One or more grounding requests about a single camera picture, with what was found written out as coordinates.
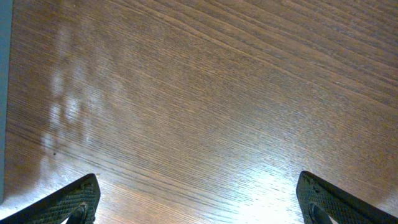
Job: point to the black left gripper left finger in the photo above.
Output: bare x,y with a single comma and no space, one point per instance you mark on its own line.
74,203

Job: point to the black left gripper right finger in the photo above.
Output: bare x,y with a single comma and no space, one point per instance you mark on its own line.
323,202

